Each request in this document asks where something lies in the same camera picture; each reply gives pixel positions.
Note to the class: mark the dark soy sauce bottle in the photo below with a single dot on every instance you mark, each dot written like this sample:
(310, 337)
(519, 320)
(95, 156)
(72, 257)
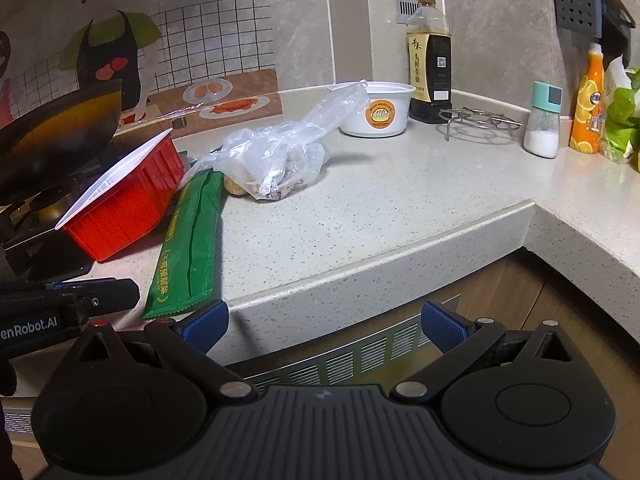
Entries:
(430, 72)

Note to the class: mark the clear plastic bag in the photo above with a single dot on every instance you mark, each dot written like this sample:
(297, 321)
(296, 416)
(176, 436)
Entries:
(270, 163)

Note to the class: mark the red rectangular food container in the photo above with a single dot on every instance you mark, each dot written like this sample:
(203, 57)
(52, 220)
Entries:
(126, 202)

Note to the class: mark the green snack wrapper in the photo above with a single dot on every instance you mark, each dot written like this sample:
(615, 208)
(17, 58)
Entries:
(185, 276)

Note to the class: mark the black gas stove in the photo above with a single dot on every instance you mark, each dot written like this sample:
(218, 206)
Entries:
(32, 248)

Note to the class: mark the black frying pan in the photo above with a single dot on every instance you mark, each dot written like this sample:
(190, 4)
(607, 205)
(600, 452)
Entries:
(57, 138)

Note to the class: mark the green white vegetable bag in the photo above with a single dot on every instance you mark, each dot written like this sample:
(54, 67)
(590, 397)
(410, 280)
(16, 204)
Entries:
(620, 137)

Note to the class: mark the teal lid salt shaker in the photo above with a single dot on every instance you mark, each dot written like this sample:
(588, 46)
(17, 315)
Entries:
(542, 133)

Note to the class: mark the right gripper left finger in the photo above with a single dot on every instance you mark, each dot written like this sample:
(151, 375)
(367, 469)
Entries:
(183, 346)

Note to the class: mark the orange detergent bottle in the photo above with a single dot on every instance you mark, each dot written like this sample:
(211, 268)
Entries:
(589, 110)

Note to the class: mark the cabinet vent grille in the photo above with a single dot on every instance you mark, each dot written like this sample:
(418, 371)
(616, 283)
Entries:
(381, 350)

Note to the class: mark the metal wire steamer rack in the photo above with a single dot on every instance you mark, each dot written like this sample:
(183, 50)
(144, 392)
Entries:
(469, 116)

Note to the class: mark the white round plastic bowl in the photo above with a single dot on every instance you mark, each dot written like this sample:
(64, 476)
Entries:
(385, 115)

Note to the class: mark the cartoon kitchen wall sticker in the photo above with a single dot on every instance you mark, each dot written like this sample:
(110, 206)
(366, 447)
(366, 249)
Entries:
(195, 64)

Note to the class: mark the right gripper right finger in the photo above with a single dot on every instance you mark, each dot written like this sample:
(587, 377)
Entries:
(464, 344)

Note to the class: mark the black perforated wall rack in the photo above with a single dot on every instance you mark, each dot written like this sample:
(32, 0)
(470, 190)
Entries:
(607, 21)

